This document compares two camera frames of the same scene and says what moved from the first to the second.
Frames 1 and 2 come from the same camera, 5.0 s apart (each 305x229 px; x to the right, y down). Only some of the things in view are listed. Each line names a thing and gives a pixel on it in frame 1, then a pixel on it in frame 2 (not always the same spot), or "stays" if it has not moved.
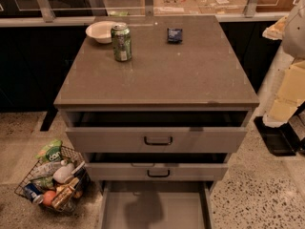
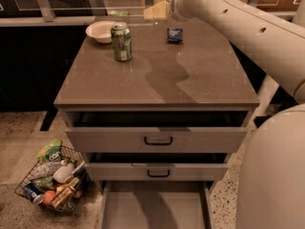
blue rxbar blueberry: x=174 y=35 stays
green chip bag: x=51 y=152 stays
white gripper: x=295 y=35 -> x=174 y=4
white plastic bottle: x=65 y=171 stays
